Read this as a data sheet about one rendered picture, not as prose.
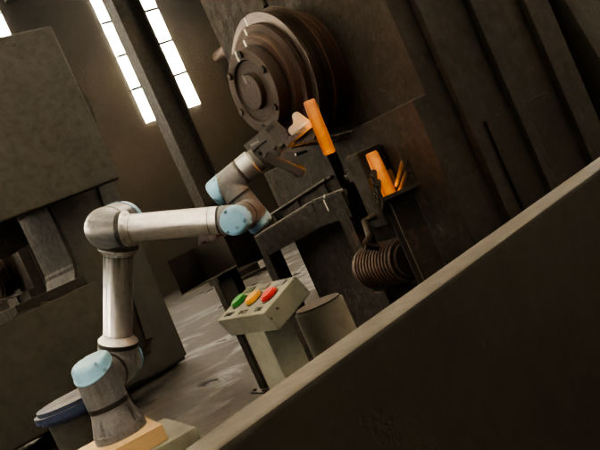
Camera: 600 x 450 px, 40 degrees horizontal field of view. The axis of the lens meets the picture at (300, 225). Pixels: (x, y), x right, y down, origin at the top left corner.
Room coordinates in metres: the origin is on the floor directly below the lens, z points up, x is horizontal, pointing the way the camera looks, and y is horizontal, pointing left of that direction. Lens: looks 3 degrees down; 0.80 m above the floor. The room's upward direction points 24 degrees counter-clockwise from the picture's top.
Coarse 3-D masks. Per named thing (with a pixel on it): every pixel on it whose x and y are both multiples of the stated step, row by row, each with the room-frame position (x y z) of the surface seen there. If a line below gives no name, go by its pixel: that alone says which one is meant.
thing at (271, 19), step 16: (256, 16) 2.67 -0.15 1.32; (272, 16) 2.59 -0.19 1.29; (288, 16) 2.61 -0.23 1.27; (240, 32) 2.78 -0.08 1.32; (288, 32) 2.56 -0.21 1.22; (304, 32) 2.57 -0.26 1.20; (304, 48) 2.53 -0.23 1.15; (304, 64) 2.55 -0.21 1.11; (320, 64) 2.55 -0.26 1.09; (320, 80) 2.55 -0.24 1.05; (320, 96) 2.55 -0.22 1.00
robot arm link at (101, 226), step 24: (96, 216) 2.23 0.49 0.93; (120, 216) 2.19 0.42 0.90; (144, 216) 2.19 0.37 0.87; (168, 216) 2.17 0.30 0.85; (192, 216) 2.15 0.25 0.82; (216, 216) 2.13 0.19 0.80; (240, 216) 2.10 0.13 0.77; (96, 240) 2.22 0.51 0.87; (120, 240) 2.19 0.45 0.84; (144, 240) 2.21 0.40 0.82
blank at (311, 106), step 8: (304, 104) 2.22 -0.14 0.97; (312, 104) 2.21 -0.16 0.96; (312, 112) 2.19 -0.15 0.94; (320, 112) 2.19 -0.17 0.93; (312, 120) 2.19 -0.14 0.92; (320, 120) 2.18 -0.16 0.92; (312, 128) 2.19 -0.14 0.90; (320, 128) 2.18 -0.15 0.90; (320, 136) 2.19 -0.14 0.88; (328, 136) 2.19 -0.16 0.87; (320, 144) 2.20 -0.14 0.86; (328, 144) 2.20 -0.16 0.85; (328, 152) 2.23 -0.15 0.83
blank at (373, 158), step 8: (376, 152) 2.22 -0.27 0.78; (368, 160) 2.21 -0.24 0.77; (376, 160) 2.20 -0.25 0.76; (376, 168) 2.18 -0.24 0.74; (384, 168) 2.18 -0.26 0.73; (384, 176) 2.17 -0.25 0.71; (384, 184) 2.18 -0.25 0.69; (392, 184) 2.18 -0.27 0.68; (384, 192) 2.18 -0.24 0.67; (392, 192) 2.19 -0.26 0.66
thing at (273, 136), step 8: (264, 128) 2.24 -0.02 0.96; (272, 128) 2.24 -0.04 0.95; (280, 128) 2.24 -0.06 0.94; (256, 136) 2.26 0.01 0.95; (264, 136) 2.24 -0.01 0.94; (272, 136) 2.25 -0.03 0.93; (280, 136) 2.25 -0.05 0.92; (288, 136) 2.29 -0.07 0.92; (248, 144) 2.26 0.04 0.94; (256, 144) 2.26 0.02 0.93; (264, 144) 2.26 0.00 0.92; (272, 144) 2.24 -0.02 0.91; (280, 144) 2.24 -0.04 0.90; (248, 152) 2.25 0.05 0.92; (256, 152) 2.26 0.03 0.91; (264, 152) 2.26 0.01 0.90; (272, 152) 2.26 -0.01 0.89; (280, 152) 2.24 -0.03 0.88; (256, 160) 2.24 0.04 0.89; (264, 168) 2.26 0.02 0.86
